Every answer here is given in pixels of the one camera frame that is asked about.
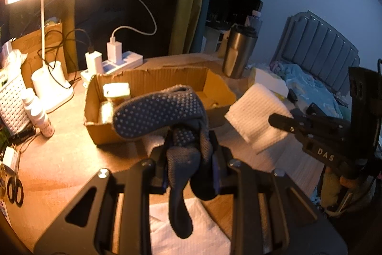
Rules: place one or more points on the stainless steel travel mug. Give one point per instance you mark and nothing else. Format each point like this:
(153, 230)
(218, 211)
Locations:
(240, 45)

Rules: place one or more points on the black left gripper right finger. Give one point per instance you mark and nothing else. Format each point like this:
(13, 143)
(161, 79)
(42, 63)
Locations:
(231, 176)

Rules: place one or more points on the black monitor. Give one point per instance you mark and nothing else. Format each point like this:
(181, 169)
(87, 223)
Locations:
(223, 14)

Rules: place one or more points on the dark blue dotted sock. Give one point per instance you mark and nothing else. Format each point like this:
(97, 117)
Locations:
(188, 146)

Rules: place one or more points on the black handled scissors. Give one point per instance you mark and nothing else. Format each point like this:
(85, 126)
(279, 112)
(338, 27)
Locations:
(15, 191)

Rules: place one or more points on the right hand holding gripper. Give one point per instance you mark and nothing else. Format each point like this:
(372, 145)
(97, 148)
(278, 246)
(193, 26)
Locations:
(332, 183)

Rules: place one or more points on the open cardboard box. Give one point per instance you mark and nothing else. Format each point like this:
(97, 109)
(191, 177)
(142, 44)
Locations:
(211, 88)

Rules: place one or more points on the white paper towel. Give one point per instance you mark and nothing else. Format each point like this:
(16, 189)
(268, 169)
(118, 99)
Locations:
(249, 116)

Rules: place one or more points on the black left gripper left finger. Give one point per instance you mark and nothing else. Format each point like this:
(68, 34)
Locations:
(147, 176)

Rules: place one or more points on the white desk lamp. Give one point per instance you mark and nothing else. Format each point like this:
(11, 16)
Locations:
(50, 84)

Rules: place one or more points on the blue bed blanket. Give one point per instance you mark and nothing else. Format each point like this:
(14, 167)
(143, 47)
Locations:
(309, 89)

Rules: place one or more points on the brown cardboard box behind lamp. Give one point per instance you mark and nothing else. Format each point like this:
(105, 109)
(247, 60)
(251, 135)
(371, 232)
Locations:
(31, 43)

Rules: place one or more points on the small white bottle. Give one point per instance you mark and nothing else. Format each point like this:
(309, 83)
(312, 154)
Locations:
(44, 125)

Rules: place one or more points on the white power strip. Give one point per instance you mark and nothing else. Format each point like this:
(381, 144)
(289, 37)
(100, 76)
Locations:
(130, 60)

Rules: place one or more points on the white charger with black cable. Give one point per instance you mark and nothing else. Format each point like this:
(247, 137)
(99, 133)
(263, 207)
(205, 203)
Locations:
(93, 58)

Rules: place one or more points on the grey padded headboard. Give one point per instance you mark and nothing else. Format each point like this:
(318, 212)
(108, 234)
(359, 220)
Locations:
(319, 50)

